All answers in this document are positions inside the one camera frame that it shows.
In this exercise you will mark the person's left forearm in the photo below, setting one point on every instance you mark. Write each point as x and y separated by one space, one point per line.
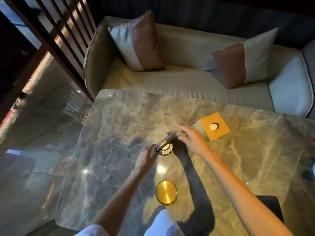
120 199

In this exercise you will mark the dark cleaning cloth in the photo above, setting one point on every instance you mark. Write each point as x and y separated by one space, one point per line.
273 206

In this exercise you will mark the marble table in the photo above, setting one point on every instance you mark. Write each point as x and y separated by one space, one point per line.
118 120

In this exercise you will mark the person's white printed shirt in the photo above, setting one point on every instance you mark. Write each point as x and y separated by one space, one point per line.
161 224

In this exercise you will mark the brown and white cushion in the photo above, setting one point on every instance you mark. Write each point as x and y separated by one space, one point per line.
145 44
246 58

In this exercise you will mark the beige sofa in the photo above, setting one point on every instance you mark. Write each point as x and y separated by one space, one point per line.
187 81

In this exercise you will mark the yellow tissue box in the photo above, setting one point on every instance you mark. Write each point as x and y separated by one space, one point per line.
220 131

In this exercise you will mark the person's left hand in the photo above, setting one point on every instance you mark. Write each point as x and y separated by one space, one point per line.
144 159

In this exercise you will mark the person's right forearm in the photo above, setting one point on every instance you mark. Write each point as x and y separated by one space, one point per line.
243 199

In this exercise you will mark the acrylic sign with black base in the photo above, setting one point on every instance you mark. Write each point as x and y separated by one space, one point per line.
165 145

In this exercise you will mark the round gold ashtray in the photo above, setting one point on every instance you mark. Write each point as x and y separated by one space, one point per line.
166 192

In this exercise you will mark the dark wooden slat screen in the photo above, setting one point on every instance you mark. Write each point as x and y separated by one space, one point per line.
46 39

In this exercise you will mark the person's right hand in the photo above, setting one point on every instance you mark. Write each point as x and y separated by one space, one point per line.
195 142

